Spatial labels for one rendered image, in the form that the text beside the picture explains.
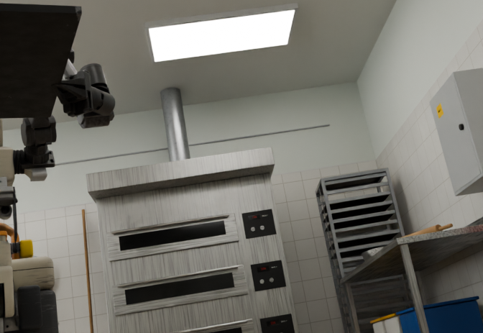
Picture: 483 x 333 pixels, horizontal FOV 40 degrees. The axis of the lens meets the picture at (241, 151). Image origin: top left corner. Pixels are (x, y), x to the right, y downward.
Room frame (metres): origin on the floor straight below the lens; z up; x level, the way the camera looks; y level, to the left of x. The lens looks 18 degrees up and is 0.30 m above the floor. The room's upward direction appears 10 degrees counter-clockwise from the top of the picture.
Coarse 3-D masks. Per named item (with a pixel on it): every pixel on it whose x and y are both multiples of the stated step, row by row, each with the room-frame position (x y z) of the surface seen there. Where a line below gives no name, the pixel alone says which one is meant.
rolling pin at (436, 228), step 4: (448, 224) 4.10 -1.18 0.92; (452, 224) 4.10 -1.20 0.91; (428, 228) 4.22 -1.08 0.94; (432, 228) 4.19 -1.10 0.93; (436, 228) 4.16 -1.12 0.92; (440, 228) 4.16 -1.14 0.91; (444, 228) 4.13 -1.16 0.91; (416, 232) 4.31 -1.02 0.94; (420, 232) 4.27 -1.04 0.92; (424, 232) 4.24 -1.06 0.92; (428, 232) 4.21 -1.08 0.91; (404, 236) 4.42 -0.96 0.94; (408, 236) 4.36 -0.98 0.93
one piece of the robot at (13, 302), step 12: (0, 156) 2.12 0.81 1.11; (12, 156) 2.14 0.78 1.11; (0, 168) 2.12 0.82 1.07; (12, 168) 2.14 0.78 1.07; (12, 180) 2.15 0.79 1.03; (0, 252) 2.12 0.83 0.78; (0, 264) 2.12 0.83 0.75; (0, 276) 2.08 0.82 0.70; (12, 276) 2.11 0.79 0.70; (12, 288) 2.11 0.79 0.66; (12, 300) 2.11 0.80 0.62; (12, 312) 2.13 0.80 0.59
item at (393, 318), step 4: (384, 316) 5.21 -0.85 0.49; (388, 316) 5.09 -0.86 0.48; (392, 316) 5.03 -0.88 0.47; (396, 316) 4.96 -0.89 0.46; (388, 320) 5.16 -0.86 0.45; (392, 320) 5.03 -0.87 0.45; (396, 320) 4.95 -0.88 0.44; (388, 324) 5.18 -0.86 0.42; (392, 324) 5.06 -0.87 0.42; (396, 324) 4.96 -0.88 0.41; (400, 324) 4.95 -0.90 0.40; (388, 328) 5.20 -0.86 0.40; (392, 328) 5.08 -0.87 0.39; (396, 328) 4.99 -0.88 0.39; (400, 328) 4.95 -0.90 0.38; (388, 332) 5.23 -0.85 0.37; (392, 332) 5.11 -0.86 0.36; (396, 332) 5.01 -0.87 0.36; (400, 332) 4.95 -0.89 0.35
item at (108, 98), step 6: (102, 90) 1.54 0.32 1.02; (108, 90) 1.55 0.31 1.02; (102, 96) 1.50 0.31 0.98; (108, 96) 1.52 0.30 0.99; (108, 102) 1.52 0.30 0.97; (114, 102) 1.54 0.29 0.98; (96, 108) 1.51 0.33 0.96; (102, 108) 1.51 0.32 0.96; (108, 108) 1.53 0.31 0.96; (102, 114) 1.55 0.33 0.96
